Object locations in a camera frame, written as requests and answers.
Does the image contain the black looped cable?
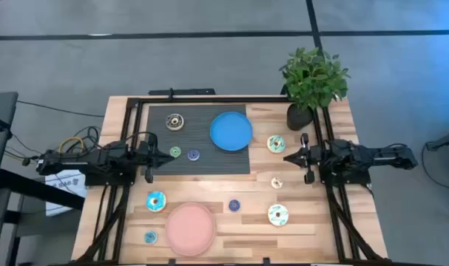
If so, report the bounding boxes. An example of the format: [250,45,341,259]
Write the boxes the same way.
[72,125,102,149]

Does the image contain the large mint donut dark zigzag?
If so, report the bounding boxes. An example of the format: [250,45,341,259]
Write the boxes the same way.
[266,134,287,154]

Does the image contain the black metal beam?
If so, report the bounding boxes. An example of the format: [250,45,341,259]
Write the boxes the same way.
[0,168,87,211]

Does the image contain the black aluminium table frame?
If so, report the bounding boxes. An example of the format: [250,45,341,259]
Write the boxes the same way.
[70,96,395,266]

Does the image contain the green potted plant dark pot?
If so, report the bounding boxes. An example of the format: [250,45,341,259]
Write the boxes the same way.
[278,47,351,132]

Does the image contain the blue round plate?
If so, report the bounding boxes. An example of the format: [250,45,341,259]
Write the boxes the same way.
[209,111,254,152]

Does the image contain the yellow cable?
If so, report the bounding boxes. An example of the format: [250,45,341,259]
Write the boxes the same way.
[57,136,85,155]

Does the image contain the thin black floor cable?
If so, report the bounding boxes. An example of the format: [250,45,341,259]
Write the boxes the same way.
[16,99,105,118]

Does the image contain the grey stand foot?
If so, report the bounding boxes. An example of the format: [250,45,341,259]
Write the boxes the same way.
[425,127,449,152]

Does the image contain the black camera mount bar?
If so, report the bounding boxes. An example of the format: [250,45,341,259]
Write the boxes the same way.
[148,87,217,96]

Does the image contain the dark grey woven placemat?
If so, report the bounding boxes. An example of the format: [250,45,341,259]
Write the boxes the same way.
[141,103,251,176]

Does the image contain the pink round plate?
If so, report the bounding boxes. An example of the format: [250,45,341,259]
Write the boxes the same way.
[165,202,217,257]

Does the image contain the large white donut teal stripes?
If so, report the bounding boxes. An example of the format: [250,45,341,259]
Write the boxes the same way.
[267,203,290,227]

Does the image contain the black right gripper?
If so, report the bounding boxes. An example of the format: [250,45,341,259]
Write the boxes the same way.
[283,133,323,185]

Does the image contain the white printed paper bag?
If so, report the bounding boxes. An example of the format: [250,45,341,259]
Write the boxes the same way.
[44,168,89,217]

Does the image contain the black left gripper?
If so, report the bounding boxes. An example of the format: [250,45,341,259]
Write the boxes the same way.
[137,133,175,185]

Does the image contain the black curved floor cable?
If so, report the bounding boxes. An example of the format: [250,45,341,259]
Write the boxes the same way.
[420,142,449,193]

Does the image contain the large chocolate sprinkle donut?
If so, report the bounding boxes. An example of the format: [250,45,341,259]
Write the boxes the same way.
[165,112,185,132]

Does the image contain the large blue iced donut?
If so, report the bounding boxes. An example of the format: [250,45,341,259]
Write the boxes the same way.
[146,191,167,213]

